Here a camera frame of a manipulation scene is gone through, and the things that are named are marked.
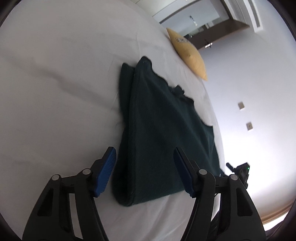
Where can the black door handle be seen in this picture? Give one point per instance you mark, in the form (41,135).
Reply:
(208,44)

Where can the wall switch plate near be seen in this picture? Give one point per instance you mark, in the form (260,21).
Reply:
(249,126)

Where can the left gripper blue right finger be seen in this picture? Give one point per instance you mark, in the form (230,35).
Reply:
(189,171)

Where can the wall switch plate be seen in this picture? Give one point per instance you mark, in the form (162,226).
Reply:
(249,126)
(241,105)

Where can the white bed sheet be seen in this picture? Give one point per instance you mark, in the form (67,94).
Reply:
(60,65)

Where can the dark brown door frame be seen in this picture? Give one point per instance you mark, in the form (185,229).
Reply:
(198,21)

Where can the left gripper blue left finger pad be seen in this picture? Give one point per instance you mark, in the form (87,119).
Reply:
(100,172)

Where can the dark green knit sweater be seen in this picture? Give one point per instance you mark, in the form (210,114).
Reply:
(157,119)

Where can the wall switch plate far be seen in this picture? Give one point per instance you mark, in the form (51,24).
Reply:
(241,105)

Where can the yellow pillow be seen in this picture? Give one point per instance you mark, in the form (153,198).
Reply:
(188,53)

